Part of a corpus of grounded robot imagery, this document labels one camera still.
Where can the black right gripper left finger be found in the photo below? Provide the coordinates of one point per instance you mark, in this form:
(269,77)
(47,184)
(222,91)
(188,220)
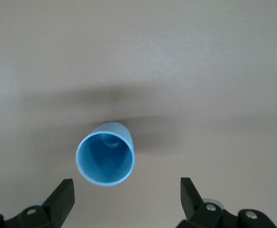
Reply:
(57,204)

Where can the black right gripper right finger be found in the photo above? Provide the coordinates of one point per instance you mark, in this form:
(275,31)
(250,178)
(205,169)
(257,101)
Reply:
(193,204)

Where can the blue plastic cup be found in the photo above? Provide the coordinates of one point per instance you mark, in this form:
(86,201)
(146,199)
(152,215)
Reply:
(105,161)

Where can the brown table mat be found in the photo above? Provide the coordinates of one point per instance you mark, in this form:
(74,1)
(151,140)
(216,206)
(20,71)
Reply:
(138,47)

